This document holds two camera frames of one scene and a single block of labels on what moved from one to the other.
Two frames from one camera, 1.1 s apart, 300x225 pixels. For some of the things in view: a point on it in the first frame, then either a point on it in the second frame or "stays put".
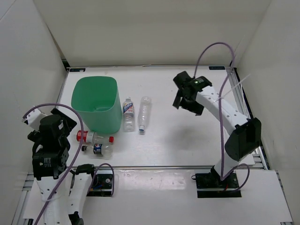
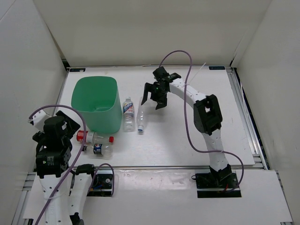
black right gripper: (197, 108) -> (162, 101)
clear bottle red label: (90, 137) stays put
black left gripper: (68, 123) stays put
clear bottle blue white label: (129, 119) stays put
